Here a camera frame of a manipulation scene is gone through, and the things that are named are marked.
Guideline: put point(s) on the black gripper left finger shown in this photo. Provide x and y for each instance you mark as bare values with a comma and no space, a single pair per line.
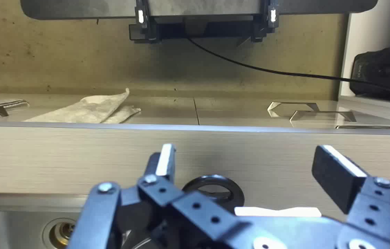
190,212

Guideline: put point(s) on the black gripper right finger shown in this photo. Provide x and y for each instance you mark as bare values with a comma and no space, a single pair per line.
342,177

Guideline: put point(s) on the hexagonal metal cutout plate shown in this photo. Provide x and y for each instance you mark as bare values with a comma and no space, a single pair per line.
297,113

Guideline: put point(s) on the black device at right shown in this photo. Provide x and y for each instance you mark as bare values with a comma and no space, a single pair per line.
383,69

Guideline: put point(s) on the brass sink drain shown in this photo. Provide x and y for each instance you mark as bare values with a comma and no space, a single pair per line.
60,229

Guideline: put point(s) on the beige crumpled cloth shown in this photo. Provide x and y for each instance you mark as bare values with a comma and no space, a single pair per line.
89,109

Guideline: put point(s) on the black bracket with clamps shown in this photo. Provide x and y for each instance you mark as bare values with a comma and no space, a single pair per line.
204,28

